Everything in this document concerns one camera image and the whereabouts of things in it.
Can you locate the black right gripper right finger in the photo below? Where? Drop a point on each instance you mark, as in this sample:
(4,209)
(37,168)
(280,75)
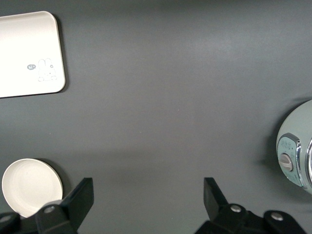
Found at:
(213,200)

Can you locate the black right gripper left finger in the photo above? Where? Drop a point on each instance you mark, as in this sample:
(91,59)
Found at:
(78,200)

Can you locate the cream round plate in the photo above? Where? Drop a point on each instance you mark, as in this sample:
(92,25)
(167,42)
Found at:
(26,187)

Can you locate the cream rectangular tray rabbit print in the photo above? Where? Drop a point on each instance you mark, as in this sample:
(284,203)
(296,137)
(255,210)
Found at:
(24,48)

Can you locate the pale green rice cooker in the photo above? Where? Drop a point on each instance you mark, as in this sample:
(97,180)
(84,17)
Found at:
(292,122)

